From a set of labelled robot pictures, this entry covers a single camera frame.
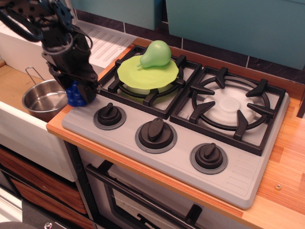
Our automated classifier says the black oven door handle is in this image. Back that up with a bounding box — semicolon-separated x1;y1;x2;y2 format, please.
85;160;202;229

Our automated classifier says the light green plate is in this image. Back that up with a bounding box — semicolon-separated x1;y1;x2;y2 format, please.
117;55;179;90

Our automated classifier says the black middle stove knob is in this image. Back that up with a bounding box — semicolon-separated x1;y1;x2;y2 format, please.
135;117;178;154

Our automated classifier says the grey toy stove top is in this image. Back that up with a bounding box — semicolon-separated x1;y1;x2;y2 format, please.
61;44;291;210

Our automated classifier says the wooden drawer front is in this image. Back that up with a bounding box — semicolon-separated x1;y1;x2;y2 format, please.
0;146;93;229

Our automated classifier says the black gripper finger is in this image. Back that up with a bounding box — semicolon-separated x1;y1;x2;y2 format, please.
49;66;73;90
77;82;98;104

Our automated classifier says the white toy sink unit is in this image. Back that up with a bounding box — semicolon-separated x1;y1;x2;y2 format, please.
0;21;135;182

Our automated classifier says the black stove knob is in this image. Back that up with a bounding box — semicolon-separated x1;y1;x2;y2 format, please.
190;143;228;175
135;117;178;154
93;103;127;130

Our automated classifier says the black right stove knob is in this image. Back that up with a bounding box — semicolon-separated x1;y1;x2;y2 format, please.
190;143;228;175

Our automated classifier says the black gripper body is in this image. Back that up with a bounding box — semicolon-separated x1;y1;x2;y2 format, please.
42;33;98;83

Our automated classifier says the stainless steel pot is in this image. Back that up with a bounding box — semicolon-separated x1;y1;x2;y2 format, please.
22;67;68;122

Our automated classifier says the black left stove knob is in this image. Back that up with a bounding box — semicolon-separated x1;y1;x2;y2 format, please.
93;103;127;130

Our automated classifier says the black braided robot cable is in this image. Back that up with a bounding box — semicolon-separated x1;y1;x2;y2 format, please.
0;4;45;43

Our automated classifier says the blue toy blueberry cluster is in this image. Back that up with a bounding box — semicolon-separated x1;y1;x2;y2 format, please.
66;81;87;107

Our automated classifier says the black right burner grate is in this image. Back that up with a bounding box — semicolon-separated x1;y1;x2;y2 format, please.
170;66;286;156

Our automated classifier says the green toy pear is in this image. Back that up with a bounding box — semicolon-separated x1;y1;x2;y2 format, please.
137;40;172;68

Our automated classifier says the toy oven door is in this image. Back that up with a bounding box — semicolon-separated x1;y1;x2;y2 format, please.
79;149;247;229

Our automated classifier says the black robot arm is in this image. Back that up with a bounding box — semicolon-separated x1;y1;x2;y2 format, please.
0;0;99;104

